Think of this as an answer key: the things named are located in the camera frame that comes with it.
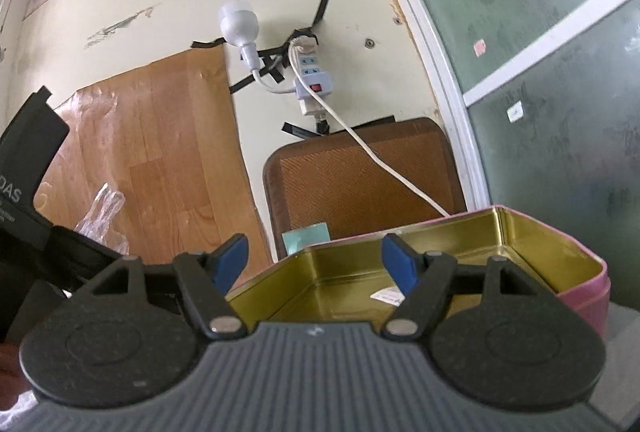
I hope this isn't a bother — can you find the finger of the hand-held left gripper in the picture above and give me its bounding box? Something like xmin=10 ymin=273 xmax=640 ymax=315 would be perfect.
xmin=37 ymin=226 xmax=124 ymax=300

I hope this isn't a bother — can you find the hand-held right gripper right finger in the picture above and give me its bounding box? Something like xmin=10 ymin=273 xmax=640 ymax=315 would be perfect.
xmin=381 ymin=234 xmax=546 ymax=338

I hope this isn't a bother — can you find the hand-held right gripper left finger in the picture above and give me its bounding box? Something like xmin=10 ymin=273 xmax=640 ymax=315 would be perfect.
xmin=85 ymin=234 xmax=249 ymax=339

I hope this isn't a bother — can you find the pink tin box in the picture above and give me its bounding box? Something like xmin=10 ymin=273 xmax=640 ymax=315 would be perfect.
xmin=225 ymin=206 xmax=610 ymax=328

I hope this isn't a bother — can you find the white paper label card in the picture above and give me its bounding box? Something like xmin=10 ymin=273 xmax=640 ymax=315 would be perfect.
xmin=371 ymin=288 xmax=405 ymax=305

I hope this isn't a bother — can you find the clear plastic bag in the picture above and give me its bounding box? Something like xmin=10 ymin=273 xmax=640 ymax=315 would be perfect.
xmin=75 ymin=182 xmax=132 ymax=257

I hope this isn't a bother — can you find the wood-pattern vinyl sheet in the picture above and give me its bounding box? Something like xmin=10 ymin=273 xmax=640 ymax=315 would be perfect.
xmin=37 ymin=48 xmax=273 ymax=273

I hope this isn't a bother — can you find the frosted glass door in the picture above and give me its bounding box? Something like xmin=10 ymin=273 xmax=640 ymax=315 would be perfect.
xmin=350 ymin=0 xmax=640 ymax=313

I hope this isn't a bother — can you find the white power strip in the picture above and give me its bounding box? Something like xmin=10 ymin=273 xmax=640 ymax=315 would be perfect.
xmin=287 ymin=36 xmax=333 ymax=117

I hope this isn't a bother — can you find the white power cable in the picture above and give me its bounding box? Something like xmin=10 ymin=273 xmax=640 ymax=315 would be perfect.
xmin=290 ymin=39 xmax=451 ymax=217

